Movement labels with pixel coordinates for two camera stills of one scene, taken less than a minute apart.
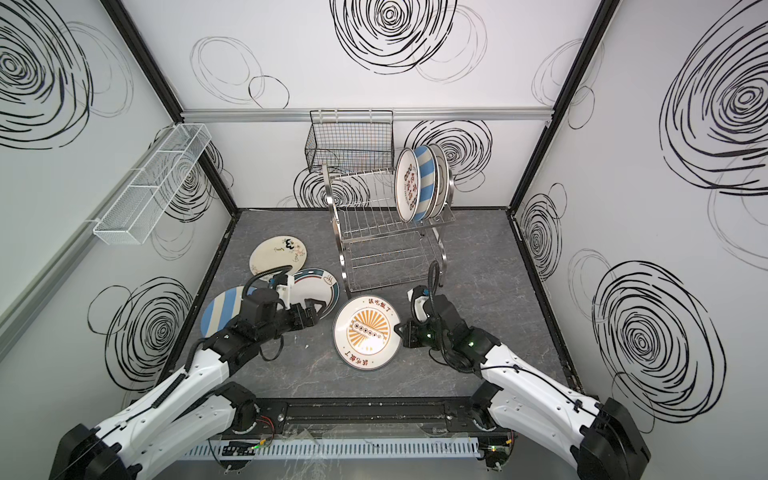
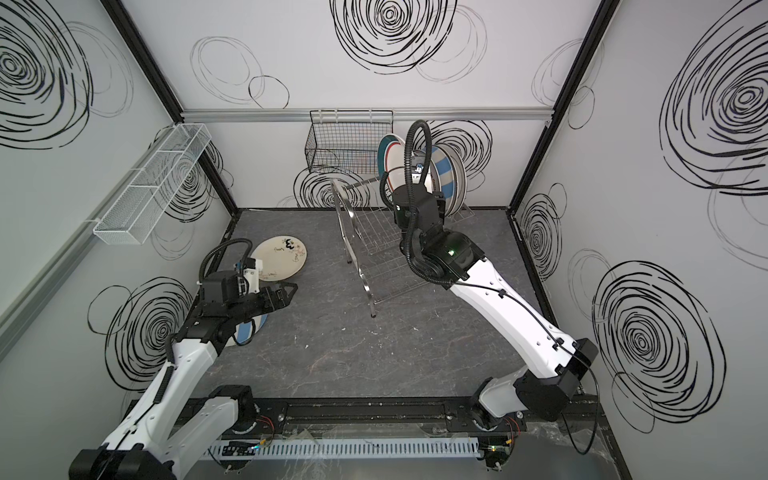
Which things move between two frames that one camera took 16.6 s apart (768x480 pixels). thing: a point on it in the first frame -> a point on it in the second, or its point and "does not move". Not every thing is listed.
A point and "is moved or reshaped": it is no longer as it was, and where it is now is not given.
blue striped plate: x=427 y=175 is moved or reshaped
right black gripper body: x=411 y=334 -> x=417 y=201
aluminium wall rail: x=303 y=115 does not move
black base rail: x=369 y=415 does not move
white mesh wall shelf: x=137 y=211 does not move
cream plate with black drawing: x=276 y=252 does not move
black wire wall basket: x=357 y=140 does not move
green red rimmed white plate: x=317 y=284 -> x=391 y=159
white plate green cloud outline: x=444 y=181 -> x=461 y=181
